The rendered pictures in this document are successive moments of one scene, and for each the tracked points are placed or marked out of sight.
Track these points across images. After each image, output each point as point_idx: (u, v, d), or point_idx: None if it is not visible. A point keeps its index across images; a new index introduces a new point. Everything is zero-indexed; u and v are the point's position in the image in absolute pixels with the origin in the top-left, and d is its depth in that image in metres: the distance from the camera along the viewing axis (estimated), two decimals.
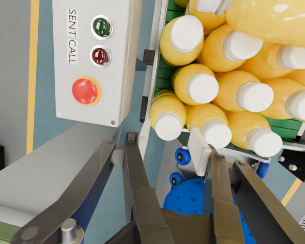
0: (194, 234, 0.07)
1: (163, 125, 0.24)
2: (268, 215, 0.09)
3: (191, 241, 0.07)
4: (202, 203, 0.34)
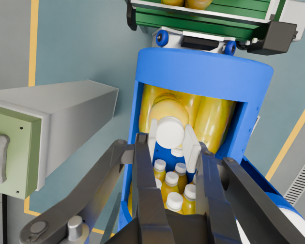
0: (194, 234, 0.07)
1: (163, 131, 0.21)
2: (259, 211, 0.09)
3: (191, 241, 0.07)
4: None
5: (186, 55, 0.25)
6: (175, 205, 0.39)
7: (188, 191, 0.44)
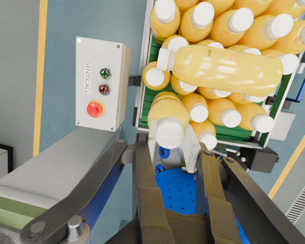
0: (194, 234, 0.07)
1: None
2: (259, 211, 0.09)
3: (191, 241, 0.07)
4: (175, 184, 0.49)
5: None
6: None
7: None
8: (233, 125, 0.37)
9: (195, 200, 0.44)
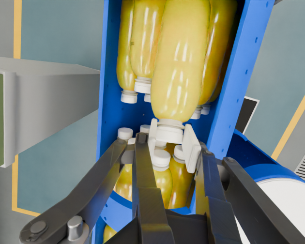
0: (194, 234, 0.07)
1: (139, 91, 0.33)
2: (259, 211, 0.09)
3: (191, 241, 0.07)
4: None
5: None
6: (159, 162, 0.30)
7: (178, 151, 0.35)
8: None
9: None
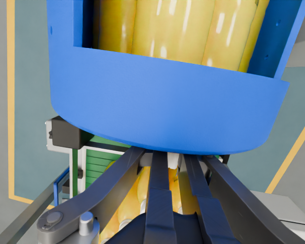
0: (194, 234, 0.07)
1: None
2: (243, 206, 0.10)
3: (191, 241, 0.07)
4: None
5: (220, 147, 0.12)
6: None
7: None
8: (123, 226, 0.32)
9: None
